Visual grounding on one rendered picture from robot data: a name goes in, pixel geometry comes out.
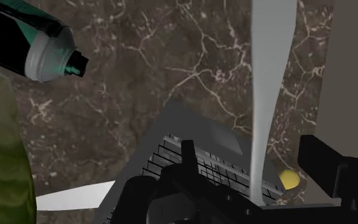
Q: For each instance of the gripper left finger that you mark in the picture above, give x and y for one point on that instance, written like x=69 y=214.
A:
x=188 y=155

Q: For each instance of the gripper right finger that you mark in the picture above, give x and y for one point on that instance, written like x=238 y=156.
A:
x=352 y=176

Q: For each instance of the grey laptop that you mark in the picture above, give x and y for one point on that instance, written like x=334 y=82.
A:
x=191 y=124

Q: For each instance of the small yellow ball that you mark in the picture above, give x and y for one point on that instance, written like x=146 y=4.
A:
x=289 y=179

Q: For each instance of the white long curved strip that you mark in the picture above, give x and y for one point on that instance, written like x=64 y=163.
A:
x=270 y=46
x=76 y=196

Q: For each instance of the black and teal spray can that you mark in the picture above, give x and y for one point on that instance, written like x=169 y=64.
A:
x=47 y=57

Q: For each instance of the olive green rounded object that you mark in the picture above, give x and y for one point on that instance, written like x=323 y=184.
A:
x=2 y=149

